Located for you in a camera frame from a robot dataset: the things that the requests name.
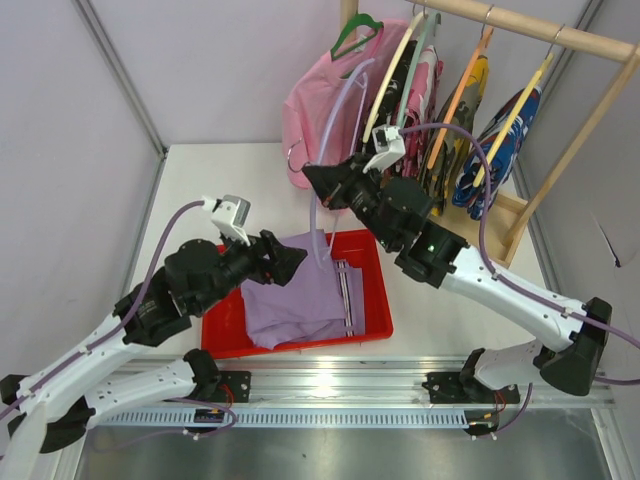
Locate cream hanger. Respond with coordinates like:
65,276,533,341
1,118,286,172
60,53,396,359
361,8,428,147

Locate blue patterned garment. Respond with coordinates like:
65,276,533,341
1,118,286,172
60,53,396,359
452,85,542,221

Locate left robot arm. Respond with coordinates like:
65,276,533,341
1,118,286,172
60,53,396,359
1,230,307,453

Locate wooden clothes rack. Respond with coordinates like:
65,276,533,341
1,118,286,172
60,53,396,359
339,0,640,278

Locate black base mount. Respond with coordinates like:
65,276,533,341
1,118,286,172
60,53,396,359
421,371,521,405
204,370,252,406

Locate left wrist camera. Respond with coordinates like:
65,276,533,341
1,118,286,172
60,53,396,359
201,195,251,245

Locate aluminium rail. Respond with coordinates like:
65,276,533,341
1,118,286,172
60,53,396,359
89,355,616,409

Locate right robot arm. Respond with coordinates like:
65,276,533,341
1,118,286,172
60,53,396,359
302,154,612,397

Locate orange hanger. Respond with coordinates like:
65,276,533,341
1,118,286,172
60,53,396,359
427,5,494,170

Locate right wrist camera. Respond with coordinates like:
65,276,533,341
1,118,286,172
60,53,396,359
363,125,406,173

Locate white cable duct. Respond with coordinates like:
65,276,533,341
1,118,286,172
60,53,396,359
100,407,468,429

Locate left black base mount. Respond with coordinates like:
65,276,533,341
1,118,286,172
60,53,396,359
204,370,252,406

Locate purple hanger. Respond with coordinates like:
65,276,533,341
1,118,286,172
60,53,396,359
284,58,376,274

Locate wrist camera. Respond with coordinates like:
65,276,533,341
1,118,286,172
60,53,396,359
363,125,406,173
201,195,251,245

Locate yellow hanger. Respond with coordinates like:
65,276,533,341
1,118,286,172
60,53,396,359
472,24,566,188

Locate black floral garment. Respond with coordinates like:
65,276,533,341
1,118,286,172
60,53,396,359
355,40,417,167

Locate pink patterned garment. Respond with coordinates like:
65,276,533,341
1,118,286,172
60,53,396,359
385,44,444,178

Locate camouflage garment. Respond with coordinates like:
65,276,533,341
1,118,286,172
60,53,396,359
418,55,490,216

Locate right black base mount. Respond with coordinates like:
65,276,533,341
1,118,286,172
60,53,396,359
421,371,521,405

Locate red plastic tray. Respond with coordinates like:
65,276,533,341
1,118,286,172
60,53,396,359
201,229,393,359

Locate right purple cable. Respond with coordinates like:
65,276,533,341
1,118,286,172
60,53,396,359
399,124,640,386

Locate pink t-shirt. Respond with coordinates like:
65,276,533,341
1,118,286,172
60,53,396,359
282,19,408,190

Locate purple trousers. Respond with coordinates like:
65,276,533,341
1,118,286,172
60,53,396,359
241,229,366,350

